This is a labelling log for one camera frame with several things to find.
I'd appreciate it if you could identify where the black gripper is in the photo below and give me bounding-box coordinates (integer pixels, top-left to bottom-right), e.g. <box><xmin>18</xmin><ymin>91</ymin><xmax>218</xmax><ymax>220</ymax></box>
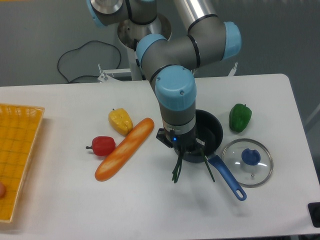
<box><xmin>156</xmin><ymin>127</ymin><xmax>206</xmax><ymax>155</ymax></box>

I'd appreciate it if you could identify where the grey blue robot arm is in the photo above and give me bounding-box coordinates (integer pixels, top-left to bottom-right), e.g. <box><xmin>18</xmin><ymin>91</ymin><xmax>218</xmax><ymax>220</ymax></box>
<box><xmin>87</xmin><ymin>0</ymin><xmax>242</xmax><ymax>153</ymax></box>

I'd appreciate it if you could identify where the green bell pepper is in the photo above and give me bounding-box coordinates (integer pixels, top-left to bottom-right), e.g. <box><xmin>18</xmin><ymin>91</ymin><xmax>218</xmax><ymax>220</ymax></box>
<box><xmin>229</xmin><ymin>103</ymin><xmax>252</xmax><ymax>133</ymax></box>

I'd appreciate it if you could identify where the glass lid with blue knob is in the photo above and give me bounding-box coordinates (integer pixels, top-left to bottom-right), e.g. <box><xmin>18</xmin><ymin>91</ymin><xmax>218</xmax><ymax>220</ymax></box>
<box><xmin>222</xmin><ymin>138</ymin><xmax>274</xmax><ymax>188</ymax></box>

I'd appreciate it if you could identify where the orange baguette bread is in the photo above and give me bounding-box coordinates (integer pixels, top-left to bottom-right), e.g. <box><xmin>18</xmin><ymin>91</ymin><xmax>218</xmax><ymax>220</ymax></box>
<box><xmin>94</xmin><ymin>117</ymin><xmax>155</xmax><ymax>182</ymax></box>

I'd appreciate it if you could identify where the yellow bell pepper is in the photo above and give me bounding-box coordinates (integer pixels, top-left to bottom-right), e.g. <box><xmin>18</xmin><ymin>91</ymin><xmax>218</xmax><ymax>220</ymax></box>
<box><xmin>108</xmin><ymin>108</ymin><xmax>133</xmax><ymax>136</ymax></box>

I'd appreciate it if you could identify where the red bell pepper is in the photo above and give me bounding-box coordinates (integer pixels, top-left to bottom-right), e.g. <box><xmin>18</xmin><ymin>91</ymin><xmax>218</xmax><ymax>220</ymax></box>
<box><xmin>85</xmin><ymin>136</ymin><xmax>116</xmax><ymax>157</ymax></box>

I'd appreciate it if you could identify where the black device at table edge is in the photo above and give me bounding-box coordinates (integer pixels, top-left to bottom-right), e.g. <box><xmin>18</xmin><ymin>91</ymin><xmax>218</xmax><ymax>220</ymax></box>
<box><xmin>307</xmin><ymin>202</ymin><xmax>320</xmax><ymax>228</ymax></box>

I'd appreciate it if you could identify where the yellow woven basket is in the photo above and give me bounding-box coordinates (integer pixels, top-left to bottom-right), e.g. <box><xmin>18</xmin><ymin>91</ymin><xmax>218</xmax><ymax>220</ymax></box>
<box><xmin>0</xmin><ymin>103</ymin><xmax>45</xmax><ymax>223</ymax></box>

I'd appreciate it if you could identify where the dark pot with blue handle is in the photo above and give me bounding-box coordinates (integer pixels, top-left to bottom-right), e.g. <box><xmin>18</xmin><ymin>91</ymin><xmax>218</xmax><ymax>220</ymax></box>
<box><xmin>182</xmin><ymin>109</ymin><xmax>247</xmax><ymax>201</ymax></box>

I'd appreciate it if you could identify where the black cable on floor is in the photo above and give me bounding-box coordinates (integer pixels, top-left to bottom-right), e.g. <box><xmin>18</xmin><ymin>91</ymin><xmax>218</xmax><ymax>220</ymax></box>
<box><xmin>57</xmin><ymin>40</ymin><xmax>123</xmax><ymax>84</ymax></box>

